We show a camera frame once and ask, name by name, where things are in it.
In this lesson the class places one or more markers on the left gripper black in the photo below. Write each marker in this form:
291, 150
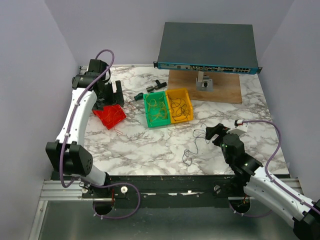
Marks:
115, 97

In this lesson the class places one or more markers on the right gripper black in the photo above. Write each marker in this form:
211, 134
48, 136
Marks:
219, 129

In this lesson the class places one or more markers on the red plastic bin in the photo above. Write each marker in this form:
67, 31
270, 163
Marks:
110, 115

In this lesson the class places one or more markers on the green plastic bin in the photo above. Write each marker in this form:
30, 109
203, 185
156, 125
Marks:
156, 109

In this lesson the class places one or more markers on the yellow plastic bin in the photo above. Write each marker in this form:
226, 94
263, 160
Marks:
179, 105

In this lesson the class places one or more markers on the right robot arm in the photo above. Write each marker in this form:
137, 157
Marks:
299, 211

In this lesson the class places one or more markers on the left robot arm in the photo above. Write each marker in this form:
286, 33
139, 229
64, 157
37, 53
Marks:
92, 91

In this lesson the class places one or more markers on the wooden board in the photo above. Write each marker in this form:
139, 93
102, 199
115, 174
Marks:
224, 88

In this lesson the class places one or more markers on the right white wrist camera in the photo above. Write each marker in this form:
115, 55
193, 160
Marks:
240, 128

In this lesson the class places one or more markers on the green handled screwdriver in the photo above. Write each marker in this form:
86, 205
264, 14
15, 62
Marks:
137, 97

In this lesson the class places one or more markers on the black T-handle tool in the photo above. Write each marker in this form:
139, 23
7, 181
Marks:
159, 85

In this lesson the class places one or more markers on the grey metal bracket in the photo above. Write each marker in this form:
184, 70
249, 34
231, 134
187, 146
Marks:
204, 83

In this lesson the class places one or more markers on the blue network switch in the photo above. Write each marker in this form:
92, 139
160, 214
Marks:
208, 47

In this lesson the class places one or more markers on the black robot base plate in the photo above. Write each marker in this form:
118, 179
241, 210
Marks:
168, 191

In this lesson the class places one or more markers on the aluminium frame rail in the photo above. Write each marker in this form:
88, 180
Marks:
53, 191

